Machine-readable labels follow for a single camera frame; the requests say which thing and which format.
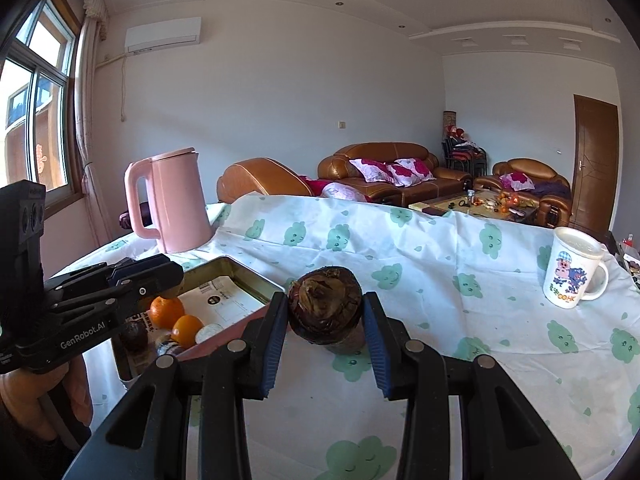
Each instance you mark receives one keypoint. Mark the pink electric kettle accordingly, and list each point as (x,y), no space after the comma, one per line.
(180,205)

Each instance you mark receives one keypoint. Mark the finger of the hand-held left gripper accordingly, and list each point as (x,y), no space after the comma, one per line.
(145,285)
(120,267)

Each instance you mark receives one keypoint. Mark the magenta floral pillow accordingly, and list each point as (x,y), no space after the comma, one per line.
(411,171)
(371,171)
(517,181)

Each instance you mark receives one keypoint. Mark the brown leather armchair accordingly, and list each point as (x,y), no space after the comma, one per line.
(262,177)
(547,175)

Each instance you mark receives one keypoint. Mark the dark purple stool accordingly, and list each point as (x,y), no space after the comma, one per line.
(137,217)

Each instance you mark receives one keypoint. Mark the medium orange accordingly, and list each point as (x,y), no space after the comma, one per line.
(187,331)

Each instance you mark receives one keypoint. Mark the beige curtain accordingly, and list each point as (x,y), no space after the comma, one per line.
(92,110)

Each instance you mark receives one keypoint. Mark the round sandwich cake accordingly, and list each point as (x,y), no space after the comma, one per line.
(209,333)

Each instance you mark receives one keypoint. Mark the brown leather sofa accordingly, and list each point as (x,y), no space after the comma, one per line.
(370,152)

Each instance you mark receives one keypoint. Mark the white cartoon print mug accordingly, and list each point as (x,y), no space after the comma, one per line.
(565,270)

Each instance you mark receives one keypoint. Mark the large orange tangerine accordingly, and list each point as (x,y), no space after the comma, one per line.
(166,312)

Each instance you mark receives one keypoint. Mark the white cloud print tablecloth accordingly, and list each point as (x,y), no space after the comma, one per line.
(450,310)

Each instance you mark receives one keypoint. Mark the chocolate cupcake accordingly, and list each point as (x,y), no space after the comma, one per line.
(325,300)

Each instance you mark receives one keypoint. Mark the stacked dark chairs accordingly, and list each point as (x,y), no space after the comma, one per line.
(462,155)

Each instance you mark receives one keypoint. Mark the white wall air conditioner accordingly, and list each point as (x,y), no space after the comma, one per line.
(162,35)

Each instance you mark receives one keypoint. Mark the window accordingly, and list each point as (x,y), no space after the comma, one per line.
(35,110)

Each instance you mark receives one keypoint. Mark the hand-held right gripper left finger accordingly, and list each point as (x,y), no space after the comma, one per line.
(277,340)

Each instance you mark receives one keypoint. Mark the cluttered coffee table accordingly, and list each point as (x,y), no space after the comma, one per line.
(475,205)

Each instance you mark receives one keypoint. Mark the brown wooden door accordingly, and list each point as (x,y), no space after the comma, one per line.
(595,170)

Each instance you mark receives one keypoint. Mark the pink metal tin box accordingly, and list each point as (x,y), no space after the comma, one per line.
(230,295)

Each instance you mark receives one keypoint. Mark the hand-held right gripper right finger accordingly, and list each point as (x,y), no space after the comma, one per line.
(372,345)

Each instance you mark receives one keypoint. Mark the cluttered television stand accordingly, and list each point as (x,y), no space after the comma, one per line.
(631,260)

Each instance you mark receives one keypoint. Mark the layered chocolate cake slice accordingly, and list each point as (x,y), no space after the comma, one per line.
(168,348)

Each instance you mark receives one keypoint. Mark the pale pink pillow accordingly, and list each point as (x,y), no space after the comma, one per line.
(342,191)

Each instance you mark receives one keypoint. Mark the tall patterned vase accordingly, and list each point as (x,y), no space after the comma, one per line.
(449,122)

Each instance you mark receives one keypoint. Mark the dark purple round fruit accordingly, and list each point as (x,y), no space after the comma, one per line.
(135,336)

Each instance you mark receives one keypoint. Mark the person's left hand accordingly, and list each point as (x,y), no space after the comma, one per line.
(25,400)

